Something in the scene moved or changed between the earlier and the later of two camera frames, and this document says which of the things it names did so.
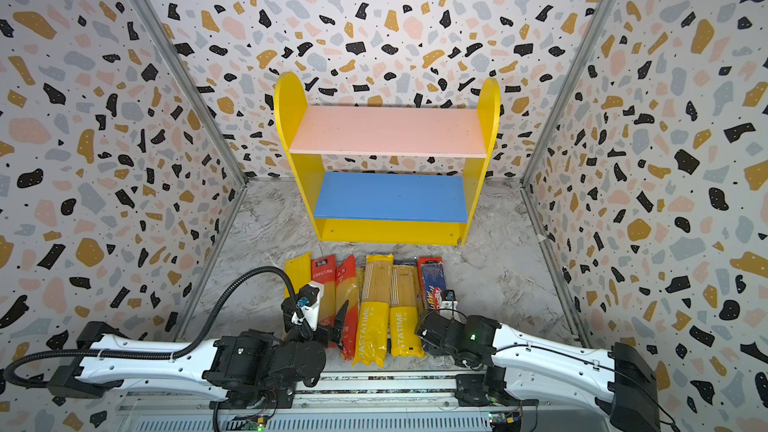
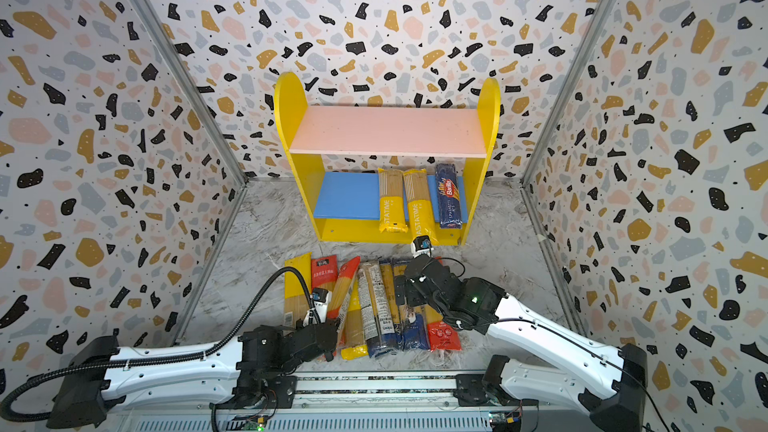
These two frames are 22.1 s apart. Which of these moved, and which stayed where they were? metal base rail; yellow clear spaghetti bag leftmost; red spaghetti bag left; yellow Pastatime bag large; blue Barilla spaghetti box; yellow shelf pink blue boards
Moved: blue Barilla spaghetti box; yellow Pastatime bag large
Stayed: yellow shelf pink blue boards; red spaghetti bag left; metal base rail; yellow clear spaghetti bag leftmost
